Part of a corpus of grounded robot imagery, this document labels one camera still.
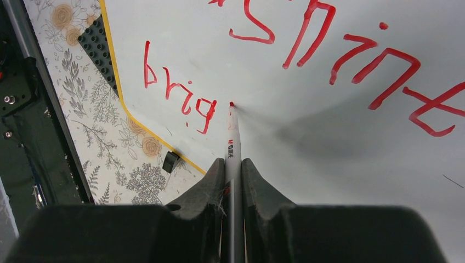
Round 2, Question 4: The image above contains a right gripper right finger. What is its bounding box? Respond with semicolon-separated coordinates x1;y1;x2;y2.
242;158;446;262

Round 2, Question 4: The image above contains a dark grey building baseplate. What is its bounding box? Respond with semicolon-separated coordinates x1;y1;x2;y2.
78;16;119;97

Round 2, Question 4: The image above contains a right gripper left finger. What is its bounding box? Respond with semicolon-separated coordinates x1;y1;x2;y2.
6;158;225;262

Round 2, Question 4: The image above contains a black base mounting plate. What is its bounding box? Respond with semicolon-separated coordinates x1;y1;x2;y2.
1;1;93;231

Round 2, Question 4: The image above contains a floral table mat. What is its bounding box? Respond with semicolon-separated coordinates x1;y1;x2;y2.
24;1;203;204

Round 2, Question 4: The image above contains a yellow framed whiteboard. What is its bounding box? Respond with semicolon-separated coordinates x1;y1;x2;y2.
100;1;464;262

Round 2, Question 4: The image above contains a red whiteboard marker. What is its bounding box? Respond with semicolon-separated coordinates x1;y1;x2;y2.
221;101;245;262

